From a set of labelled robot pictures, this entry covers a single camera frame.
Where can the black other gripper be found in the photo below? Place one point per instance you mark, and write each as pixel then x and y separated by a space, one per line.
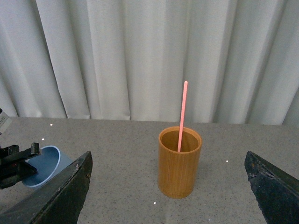
pixel 10 172

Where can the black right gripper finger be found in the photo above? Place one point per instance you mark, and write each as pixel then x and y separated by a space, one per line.
pixel 276 192

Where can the blue plastic cup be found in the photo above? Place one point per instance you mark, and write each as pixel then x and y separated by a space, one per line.
pixel 51 162

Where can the pink chopstick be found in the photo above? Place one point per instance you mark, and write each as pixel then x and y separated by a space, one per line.
pixel 182 117

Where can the bamboo chopstick holder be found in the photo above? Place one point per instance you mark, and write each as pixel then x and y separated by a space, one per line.
pixel 177 170

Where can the white curtain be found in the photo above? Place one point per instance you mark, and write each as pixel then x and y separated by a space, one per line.
pixel 128 59

